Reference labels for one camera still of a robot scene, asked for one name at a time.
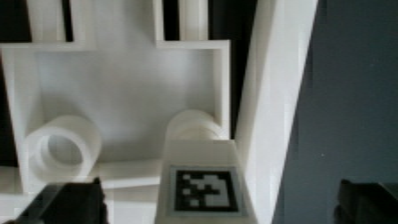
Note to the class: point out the white right fence bar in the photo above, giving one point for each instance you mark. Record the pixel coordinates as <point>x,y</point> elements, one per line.
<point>279,44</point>

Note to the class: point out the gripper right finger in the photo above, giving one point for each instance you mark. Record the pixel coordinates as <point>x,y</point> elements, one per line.
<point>366,203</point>

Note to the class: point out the white chair leg with tag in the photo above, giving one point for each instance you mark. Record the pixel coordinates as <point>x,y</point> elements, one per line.
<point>203,196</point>

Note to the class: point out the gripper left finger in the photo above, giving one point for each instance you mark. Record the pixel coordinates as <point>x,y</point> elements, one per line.
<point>68,204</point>

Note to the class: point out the white chair seat part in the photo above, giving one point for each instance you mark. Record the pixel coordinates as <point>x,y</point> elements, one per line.
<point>100,69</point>

